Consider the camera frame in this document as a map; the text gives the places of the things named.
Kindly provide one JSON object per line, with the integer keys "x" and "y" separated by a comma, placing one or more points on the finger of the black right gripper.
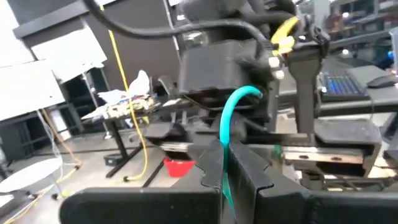
{"x": 306, "y": 93}

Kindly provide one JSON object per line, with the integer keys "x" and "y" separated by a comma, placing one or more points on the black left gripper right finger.
{"x": 311, "y": 208}

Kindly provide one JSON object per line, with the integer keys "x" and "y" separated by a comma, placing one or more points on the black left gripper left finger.
{"x": 140, "y": 207}

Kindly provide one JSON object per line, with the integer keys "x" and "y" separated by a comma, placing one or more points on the grey desk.
{"x": 357, "y": 105}

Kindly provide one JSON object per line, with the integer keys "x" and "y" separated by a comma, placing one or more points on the red plastic bin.
{"x": 178, "y": 167}

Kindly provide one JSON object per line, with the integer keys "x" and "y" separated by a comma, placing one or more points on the black computer mouse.
{"x": 382, "y": 81}

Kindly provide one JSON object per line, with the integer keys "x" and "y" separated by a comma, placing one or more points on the black cluttered side table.
{"x": 124, "y": 107}

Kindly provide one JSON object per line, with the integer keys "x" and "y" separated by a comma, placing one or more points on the white board panel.
{"x": 68, "y": 53}
{"x": 31, "y": 93}

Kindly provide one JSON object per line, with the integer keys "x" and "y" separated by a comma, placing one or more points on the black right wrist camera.
{"x": 217, "y": 68}

